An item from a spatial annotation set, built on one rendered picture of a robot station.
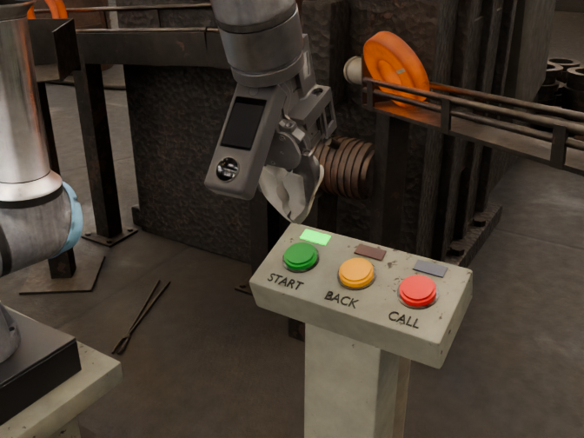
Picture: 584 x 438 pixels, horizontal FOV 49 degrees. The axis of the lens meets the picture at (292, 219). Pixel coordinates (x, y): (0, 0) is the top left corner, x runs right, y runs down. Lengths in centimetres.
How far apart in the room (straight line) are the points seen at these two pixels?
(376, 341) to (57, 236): 56
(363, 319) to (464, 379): 89
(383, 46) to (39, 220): 66
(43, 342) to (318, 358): 49
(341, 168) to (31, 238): 64
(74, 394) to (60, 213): 28
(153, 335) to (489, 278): 98
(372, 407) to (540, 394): 83
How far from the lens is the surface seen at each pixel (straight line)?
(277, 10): 58
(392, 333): 71
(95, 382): 111
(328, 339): 77
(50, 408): 108
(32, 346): 110
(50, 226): 106
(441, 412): 148
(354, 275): 74
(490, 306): 185
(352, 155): 135
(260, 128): 61
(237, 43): 59
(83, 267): 203
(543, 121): 95
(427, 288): 72
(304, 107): 66
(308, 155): 65
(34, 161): 103
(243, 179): 60
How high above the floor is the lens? 99
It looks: 26 degrees down
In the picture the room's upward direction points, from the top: straight up
